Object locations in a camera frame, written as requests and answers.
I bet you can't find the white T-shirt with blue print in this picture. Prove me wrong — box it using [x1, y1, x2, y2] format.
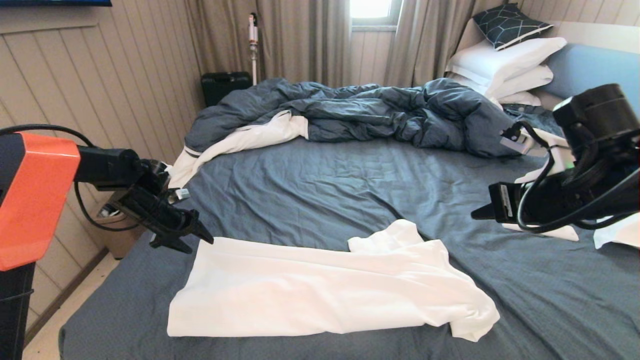
[166, 219, 501, 343]

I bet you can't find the white flat remote control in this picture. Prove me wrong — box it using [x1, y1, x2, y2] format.
[502, 222, 580, 242]

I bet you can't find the brown trash bin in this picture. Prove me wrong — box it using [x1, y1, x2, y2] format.
[94, 190, 137, 260]

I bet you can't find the white loose pillow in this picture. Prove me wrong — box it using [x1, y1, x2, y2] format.
[594, 212, 640, 250]

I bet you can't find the flat white stacked pillow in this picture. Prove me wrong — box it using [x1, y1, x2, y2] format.
[497, 90, 543, 106]

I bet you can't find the blue padded headboard cushion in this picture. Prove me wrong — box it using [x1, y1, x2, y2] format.
[542, 42, 640, 103]

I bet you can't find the black hard case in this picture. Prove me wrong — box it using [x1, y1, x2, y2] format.
[201, 71, 253, 107]

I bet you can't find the dark blue crumpled duvet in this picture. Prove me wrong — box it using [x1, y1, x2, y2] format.
[169, 76, 536, 200]

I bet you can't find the large white stacked pillow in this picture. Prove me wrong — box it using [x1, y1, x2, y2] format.
[446, 36, 569, 93]

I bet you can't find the narrow beige curtain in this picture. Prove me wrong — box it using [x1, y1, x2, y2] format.
[384, 0, 523, 89]

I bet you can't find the dark geometric patterned cushion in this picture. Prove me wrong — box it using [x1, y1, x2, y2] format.
[473, 2, 555, 51]

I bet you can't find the white stick vacuum cleaner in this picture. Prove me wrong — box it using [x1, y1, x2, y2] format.
[248, 12, 260, 86]

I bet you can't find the wide beige curtain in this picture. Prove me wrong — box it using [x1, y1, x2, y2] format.
[185, 0, 352, 108]

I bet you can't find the bright window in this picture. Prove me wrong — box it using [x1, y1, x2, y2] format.
[350, 0, 403, 32]

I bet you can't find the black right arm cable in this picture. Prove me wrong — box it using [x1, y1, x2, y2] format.
[516, 120, 640, 235]

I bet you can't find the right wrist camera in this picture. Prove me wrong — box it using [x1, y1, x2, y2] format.
[500, 121, 576, 185]

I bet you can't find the beige headboard frame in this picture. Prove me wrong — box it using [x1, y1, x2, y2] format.
[452, 19, 640, 113]

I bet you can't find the black wall television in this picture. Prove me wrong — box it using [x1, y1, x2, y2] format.
[0, 0, 113, 7]

